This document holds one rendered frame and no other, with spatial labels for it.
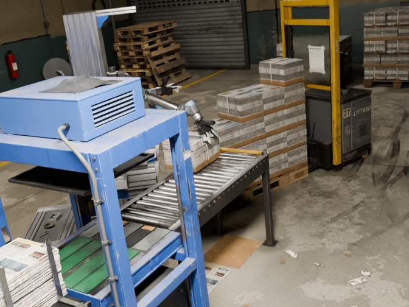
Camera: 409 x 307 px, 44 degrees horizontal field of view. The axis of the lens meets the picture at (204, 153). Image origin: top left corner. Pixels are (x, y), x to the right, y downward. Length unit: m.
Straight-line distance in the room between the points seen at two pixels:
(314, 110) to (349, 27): 5.40
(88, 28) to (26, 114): 1.68
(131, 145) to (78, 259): 0.88
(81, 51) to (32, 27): 7.62
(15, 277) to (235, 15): 10.25
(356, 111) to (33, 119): 4.05
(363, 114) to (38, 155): 4.24
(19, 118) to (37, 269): 0.74
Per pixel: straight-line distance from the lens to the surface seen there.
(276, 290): 3.85
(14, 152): 2.58
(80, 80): 2.62
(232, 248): 4.37
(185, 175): 2.70
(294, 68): 5.27
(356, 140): 5.97
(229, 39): 12.25
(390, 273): 4.06
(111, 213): 2.27
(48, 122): 2.50
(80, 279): 2.76
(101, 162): 2.18
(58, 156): 2.34
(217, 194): 3.44
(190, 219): 2.82
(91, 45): 4.17
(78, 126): 2.36
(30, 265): 2.47
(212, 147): 4.00
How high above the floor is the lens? 2.20
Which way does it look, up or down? 19 degrees down
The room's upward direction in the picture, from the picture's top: 6 degrees counter-clockwise
